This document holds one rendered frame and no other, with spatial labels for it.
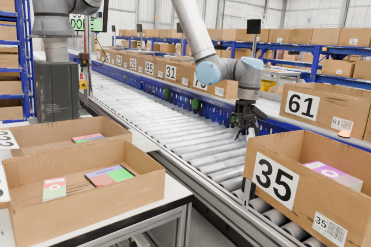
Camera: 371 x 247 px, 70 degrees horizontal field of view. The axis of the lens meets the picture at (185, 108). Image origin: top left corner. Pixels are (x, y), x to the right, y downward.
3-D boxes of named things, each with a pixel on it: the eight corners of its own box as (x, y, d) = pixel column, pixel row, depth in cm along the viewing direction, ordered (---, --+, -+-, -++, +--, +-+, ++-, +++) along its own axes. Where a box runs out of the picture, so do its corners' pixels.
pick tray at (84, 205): (3, 191, 78) (0, 159, 76) (124, 162, 101) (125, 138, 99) (15, 252, 56) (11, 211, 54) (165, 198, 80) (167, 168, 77)
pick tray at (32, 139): (9, 151, 104) (7, 127, 101) (104, 135, 128) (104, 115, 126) (24, 182, 83) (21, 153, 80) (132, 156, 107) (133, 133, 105)
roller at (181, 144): (162, 143, 120) (165, 154, 119) (242, 129, 150) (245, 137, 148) (158, 146, 124) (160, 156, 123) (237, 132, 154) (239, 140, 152)
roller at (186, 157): (181, 165, 109) (175, 168, 113) (264, 145, 138) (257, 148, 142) (178, 154, 110) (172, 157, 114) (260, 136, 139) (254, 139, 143)
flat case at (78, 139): (87, 157, 99) (87, 153, 99) (70, 141, 113) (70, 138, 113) (120, 150, 108) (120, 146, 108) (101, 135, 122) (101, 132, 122)
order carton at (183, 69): (163, 81, 228) (164, 61, 224) (191, 80, 245) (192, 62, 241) (189, 89, 197) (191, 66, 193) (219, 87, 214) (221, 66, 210)
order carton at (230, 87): (189, 89, 198) (191, 66, 194) (218, 87, 214) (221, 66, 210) (225, 100, 166) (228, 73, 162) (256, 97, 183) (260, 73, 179)
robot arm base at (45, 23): (33, 35, 117) (30, 11, 115) (31, 35, 133) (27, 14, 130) (78, 35, 127) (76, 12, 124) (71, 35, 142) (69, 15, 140)
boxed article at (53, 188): (43, 214, 68) (42, 198, 67) (44, 193, 77) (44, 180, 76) (67, 209, 71) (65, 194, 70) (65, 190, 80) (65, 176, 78)
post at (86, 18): (83, 103, 220) (80, -11, 199) (89, 103, 222) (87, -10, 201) (87, 107, 210) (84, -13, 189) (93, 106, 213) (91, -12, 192)
